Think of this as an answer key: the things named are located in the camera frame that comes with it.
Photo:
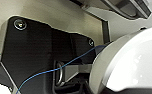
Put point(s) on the white bowl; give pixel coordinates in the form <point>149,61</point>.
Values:
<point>132,60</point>

